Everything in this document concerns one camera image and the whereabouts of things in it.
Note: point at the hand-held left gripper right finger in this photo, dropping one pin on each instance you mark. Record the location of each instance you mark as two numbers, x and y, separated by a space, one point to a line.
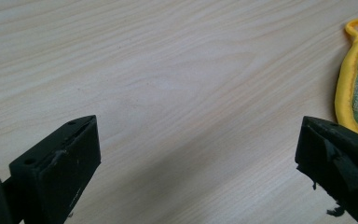
341 161

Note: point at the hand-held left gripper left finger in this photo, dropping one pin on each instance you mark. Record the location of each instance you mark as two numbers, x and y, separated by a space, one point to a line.
59 169

